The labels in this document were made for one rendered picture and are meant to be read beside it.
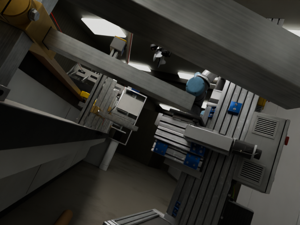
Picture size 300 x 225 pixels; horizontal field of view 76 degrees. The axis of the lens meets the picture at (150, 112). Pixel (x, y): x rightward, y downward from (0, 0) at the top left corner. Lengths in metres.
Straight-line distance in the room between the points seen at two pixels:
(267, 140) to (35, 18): 1.32
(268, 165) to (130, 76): 1.16
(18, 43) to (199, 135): 0.97
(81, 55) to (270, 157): 1.24
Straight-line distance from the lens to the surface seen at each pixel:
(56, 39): 0.40
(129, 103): 4.15
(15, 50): 0.37
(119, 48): 1.13
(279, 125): 1.45
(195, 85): 1.25
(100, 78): 1.08
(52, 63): 0.88
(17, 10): 0.35
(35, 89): 0.98
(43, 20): 0.38
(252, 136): 1.41
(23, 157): 0.64
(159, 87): 0.36
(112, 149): 4.11
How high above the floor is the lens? 0.72
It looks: 10 degrees up
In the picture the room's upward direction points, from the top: 23 degrees clockwise
